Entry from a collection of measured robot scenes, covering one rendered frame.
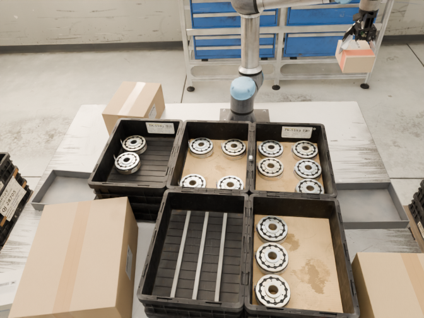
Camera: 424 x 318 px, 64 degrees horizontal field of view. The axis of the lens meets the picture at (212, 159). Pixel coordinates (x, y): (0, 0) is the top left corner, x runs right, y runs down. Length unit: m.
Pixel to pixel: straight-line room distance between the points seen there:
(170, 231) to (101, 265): 0.26
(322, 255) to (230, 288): 0.32
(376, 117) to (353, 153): 1.50
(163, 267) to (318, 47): 2.54
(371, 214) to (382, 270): 0.41
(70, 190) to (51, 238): 0.44
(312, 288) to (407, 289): 0.26
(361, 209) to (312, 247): 0.38
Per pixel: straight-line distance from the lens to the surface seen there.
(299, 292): 1.14
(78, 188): 1.67
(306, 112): 1.95
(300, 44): 3.23
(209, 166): 1.43
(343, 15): 3.20
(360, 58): 1.62
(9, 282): 1.40
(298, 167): 1.40
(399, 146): 3.00
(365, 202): 1.55
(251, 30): 1.64
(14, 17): 4.69
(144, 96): 1.84
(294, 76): 3.35
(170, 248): 1.21
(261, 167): 1.38
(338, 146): 1.77
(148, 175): 1.44
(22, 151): 3.23
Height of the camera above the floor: 1.85
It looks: 45 degrees down
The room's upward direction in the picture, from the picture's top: 4 degrees counter-clockwise
